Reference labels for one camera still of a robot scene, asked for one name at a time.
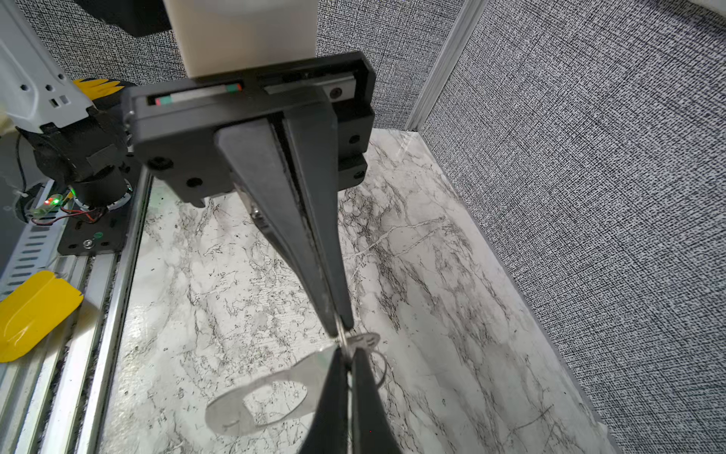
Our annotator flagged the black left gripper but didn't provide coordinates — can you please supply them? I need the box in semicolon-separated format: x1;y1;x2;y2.
121;50;378;337

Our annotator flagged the aluminium corner frame post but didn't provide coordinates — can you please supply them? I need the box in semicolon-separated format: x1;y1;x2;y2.
406;0;489;131

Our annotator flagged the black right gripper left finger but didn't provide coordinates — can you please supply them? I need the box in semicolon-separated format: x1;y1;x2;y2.
299;348;348;454

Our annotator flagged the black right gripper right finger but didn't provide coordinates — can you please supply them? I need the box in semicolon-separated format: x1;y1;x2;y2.
351;349;401;454

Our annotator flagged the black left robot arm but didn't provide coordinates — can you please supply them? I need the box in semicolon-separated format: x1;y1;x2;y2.
1;1;375;337

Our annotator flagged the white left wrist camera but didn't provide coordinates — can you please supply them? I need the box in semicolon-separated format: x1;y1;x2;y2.
164;0;319;79

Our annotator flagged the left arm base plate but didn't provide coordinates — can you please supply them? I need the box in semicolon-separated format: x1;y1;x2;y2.
57;153;141;257

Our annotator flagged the yellow plastic scoop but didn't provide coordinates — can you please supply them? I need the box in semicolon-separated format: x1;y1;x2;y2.
1;271;83;363

